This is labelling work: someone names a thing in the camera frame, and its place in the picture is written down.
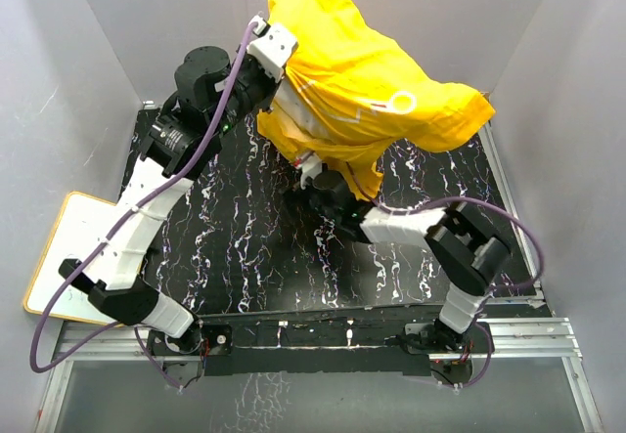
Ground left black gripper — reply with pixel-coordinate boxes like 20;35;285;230
208;42;285;137

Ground yellow Pikachu pillowcase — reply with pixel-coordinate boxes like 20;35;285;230
256;0;496;199

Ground white pillow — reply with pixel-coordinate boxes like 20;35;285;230
273;81;335;146

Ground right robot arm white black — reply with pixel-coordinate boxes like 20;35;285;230
284;170;512;353

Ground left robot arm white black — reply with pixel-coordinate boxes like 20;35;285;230
58;41;292;354

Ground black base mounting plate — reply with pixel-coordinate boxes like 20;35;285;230
147;304;494;382

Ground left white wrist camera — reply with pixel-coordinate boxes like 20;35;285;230
246;16;298;83

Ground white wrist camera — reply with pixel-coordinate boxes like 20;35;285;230
293;152;323;190
246;16;298;83

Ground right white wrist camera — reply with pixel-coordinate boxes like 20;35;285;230
293;152;323;190

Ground small whiteboard wooden frame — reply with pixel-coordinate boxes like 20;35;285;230
22;192;118;325

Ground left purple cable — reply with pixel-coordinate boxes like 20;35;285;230
29;20;260;390

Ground aluminium extrusion frame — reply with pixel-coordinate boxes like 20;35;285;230
39;118;602;432

